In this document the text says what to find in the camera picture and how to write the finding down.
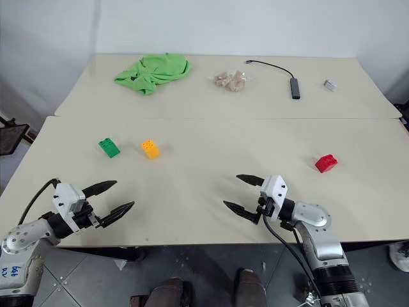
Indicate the clear bag of brown pieces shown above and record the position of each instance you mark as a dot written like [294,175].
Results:
[231,80]

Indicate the red toy block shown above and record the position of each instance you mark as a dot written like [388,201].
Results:
[326,163]

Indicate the small white grey box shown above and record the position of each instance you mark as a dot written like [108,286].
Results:
[330,85]

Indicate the black object at wall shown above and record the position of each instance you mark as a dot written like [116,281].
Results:
[404,115]

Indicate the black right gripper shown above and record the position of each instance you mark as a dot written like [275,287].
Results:
[266,208]

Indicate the green toy block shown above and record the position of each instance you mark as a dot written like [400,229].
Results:
[110,147]

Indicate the white shoe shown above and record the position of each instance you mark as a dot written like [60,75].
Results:
[400,256]

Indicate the yellow toy block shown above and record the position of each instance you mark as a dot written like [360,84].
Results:
[151,149]

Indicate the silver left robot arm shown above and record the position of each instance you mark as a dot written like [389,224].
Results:
[22,238]

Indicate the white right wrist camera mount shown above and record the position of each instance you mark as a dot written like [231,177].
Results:
[276,188]

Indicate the dark brown rounded shape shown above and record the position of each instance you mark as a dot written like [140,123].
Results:
[171,292]
[250,288]

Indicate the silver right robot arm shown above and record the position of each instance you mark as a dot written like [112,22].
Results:
[314,218]

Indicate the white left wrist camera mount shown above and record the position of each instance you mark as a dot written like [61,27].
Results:
[64,195]

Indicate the green crumpled cloth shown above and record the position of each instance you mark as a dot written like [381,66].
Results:
[156,72]

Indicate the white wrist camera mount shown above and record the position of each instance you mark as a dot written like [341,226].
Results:
[276,188]
[64,195]

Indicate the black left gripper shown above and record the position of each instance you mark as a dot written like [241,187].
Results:
[85,219]

